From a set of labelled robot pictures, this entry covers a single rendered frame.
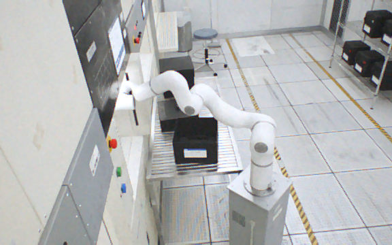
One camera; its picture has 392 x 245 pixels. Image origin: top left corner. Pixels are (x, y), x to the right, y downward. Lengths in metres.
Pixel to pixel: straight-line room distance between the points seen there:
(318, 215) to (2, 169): 2.46
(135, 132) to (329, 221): 1.66
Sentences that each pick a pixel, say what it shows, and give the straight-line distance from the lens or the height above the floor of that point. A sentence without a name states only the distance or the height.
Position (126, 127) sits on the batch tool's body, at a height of 0.94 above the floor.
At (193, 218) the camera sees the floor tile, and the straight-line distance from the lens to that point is 2.66.
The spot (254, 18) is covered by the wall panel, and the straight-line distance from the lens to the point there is 6.19.
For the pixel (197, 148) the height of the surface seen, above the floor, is 0.89.
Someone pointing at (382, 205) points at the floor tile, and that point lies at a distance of 3.03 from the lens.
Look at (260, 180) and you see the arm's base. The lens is 1.76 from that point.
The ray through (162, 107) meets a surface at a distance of 2.38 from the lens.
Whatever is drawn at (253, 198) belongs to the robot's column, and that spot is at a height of 0.76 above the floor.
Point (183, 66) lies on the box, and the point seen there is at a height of 1.01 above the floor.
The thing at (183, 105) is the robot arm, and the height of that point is 1.32.
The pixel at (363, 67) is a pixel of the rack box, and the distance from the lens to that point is 4.49.
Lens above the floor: 2.09
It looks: 35 degrees down
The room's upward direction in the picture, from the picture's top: 4 degrees counter-clockwise
